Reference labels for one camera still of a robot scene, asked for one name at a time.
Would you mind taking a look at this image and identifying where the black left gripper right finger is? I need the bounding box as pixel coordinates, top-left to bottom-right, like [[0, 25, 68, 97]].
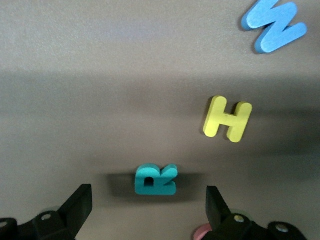
[[206, 185, 308, 240]]

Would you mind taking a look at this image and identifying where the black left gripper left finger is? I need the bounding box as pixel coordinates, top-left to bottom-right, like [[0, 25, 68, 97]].
[[0, 183, 93, 240]]

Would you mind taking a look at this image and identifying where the red letter Q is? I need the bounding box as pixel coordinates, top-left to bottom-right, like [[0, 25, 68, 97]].
[[193, 223, 213, 240]]

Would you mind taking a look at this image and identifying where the teal letter R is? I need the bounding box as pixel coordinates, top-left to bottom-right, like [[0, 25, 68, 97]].
[[134, 163, 179, 196]]

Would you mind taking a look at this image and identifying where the yellow letter H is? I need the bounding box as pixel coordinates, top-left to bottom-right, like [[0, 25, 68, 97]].
[[202, 95, 253, 144]]

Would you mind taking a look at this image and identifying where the blue capital letter W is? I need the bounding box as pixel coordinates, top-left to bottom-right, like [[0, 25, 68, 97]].
[[241, 0, 308, 55]]

